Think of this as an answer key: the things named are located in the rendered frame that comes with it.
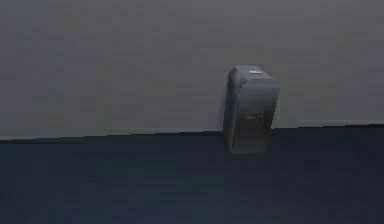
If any grey metal trash can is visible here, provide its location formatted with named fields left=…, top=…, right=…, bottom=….
left=222, top=64, right=281, bottom=156

